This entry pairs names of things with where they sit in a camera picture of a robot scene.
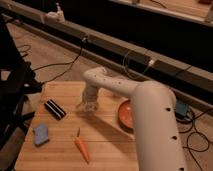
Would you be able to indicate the black striped block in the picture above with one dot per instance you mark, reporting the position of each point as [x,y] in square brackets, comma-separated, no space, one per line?
[54,109]

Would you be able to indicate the white clamp on rail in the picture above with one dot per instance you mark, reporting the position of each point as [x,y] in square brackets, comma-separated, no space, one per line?
[58,15]

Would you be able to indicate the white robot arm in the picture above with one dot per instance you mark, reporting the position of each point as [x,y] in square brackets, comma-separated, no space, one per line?
[157,140]

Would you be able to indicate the orange toy carrot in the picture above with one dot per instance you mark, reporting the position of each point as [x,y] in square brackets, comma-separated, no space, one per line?
[81,145]

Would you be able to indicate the grey metal rail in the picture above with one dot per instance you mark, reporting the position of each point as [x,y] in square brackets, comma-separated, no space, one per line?
[169,48]

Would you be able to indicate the white bottle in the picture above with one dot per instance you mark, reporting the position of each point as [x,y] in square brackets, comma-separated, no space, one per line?
[90,107]

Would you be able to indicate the blue sponge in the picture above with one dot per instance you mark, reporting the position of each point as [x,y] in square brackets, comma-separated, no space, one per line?
[40,134]

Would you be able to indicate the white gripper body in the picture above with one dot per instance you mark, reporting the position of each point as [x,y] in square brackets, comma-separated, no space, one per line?
[89,94]

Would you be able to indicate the black tripod stand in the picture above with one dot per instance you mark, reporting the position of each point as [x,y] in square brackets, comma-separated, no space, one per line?
[16,80]

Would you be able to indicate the blue power box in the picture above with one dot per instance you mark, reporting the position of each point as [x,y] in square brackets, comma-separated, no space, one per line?
[181,109]

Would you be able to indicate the orange ceramic bowl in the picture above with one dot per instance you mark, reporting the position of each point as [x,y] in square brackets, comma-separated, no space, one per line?
[125,114]

